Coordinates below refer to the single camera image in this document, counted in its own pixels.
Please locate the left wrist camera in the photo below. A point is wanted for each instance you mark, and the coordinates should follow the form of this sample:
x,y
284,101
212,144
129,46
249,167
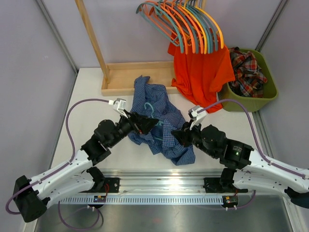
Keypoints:
x,y
119,105

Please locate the hanging hanger bunch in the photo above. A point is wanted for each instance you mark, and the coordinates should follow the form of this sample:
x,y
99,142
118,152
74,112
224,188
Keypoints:
x,y
185,23

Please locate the blue checked shirt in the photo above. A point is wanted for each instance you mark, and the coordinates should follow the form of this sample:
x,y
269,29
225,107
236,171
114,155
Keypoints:
x,y
152,100

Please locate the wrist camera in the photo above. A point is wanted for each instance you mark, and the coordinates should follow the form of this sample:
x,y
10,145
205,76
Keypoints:
x,y
197,115
119,105

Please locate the aluminium rail base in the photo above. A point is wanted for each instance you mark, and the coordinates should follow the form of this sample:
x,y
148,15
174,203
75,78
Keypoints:
x,y
153,188

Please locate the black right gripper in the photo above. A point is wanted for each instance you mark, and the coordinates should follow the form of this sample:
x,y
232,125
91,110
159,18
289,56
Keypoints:
x,y
184,135

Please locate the red brown plaid shirt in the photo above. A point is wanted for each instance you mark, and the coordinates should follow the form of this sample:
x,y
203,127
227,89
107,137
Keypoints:
x,y
249,79

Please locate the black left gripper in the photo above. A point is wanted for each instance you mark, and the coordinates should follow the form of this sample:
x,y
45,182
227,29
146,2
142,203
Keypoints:
x,y
138,123

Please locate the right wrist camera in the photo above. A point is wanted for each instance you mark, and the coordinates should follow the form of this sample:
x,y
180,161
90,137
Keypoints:
x,y
197,115

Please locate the orange t-shirt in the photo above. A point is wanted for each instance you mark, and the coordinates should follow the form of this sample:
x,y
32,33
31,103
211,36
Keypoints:
x,y
199,77

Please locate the wooden clothes rack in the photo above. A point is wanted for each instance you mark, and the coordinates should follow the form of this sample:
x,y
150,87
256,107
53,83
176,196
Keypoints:
x,y
118,78

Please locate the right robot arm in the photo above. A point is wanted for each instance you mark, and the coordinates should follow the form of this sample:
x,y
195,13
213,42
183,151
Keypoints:
x,y
245,168

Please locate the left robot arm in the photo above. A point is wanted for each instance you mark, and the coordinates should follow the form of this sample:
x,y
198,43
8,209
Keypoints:
x,y
33,196

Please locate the green plastic basket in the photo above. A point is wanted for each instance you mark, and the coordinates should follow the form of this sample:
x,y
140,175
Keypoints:
x,y
253,104

